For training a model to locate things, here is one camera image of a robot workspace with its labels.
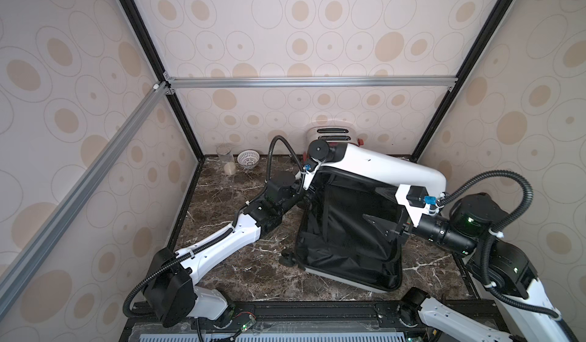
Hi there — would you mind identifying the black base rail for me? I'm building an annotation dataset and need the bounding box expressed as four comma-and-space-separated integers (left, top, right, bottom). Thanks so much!
120, 301, 453, 341

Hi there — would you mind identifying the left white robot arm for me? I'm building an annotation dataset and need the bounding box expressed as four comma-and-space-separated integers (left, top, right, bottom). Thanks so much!
122, 164, 305, 328

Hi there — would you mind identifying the silver aluminium rail back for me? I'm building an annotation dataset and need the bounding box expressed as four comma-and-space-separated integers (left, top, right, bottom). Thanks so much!
168, 76, 458, 89

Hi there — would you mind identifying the black corner frame post left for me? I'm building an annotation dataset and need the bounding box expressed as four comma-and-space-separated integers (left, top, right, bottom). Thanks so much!
118, 0, 205, 162

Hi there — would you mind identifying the black corner frame post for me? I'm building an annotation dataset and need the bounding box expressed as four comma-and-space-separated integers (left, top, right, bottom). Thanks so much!
118, 0, 205, 162
410, 0, 515, 163

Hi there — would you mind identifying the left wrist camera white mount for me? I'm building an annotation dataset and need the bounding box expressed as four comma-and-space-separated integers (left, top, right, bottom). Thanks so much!
295, 158, 322, 191

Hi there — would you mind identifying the white hard-shell suitcase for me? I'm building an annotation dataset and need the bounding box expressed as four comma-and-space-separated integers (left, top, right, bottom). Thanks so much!
279, 140, 447, 293

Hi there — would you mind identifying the white perforated bowl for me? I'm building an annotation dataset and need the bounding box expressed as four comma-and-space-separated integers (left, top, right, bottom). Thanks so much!
237, 150, 260, 169

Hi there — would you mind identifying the clear glass jar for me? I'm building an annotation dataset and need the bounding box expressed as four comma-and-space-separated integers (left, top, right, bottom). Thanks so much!
216, 144, 237, 176

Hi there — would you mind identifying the red polka-dot toaster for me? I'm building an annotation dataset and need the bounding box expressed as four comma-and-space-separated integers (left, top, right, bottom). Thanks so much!
305, 126, 364, 147

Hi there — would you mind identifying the silver aluminium rail left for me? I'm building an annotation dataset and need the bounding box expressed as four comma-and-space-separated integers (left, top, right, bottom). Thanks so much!
1, 81, 170, 318

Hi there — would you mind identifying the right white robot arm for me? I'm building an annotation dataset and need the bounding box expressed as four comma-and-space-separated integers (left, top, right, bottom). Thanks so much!
375, 169, 577, 341

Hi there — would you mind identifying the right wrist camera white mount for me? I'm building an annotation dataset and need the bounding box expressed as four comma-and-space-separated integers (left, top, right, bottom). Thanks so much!
395, 184, 440, 227

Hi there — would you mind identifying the silver aluminium rail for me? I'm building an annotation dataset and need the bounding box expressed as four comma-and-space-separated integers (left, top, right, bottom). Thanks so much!
1, 81, 170, 318
168, 76, 458, 89

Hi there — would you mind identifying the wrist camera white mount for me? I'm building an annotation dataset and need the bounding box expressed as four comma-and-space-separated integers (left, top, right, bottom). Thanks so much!
395, 184, 440, 227
295, 158, 322, 191

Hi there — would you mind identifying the black corner frame post right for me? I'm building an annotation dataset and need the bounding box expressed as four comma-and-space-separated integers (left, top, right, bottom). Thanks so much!
410, 0, 515, 163

